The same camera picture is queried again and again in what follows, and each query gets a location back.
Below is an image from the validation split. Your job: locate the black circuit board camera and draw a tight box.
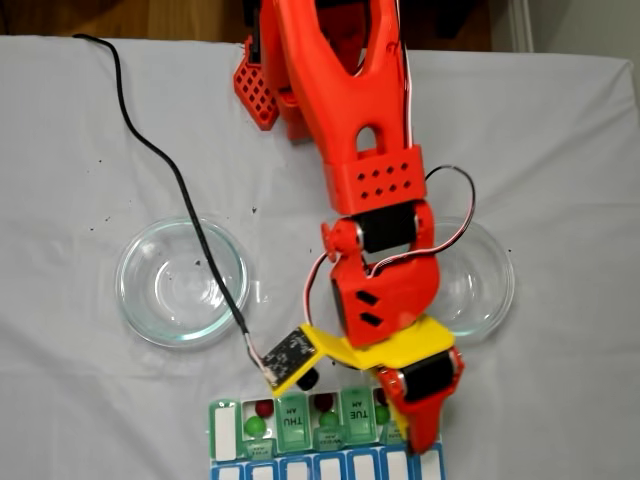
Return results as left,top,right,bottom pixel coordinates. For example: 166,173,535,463
259,329,324,393

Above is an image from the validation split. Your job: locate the white tablecloth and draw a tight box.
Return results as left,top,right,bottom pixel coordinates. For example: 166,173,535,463
0,34,634,480

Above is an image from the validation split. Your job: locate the weekly pill organizer box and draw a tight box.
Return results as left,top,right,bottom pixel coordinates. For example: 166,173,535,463
207,384,446,480

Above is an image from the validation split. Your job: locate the black camera cable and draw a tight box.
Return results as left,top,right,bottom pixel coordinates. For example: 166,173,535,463
73,33,266,371

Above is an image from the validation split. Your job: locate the glass bowl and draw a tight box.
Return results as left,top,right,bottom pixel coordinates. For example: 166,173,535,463
424,217,516,342
114,215,251,347

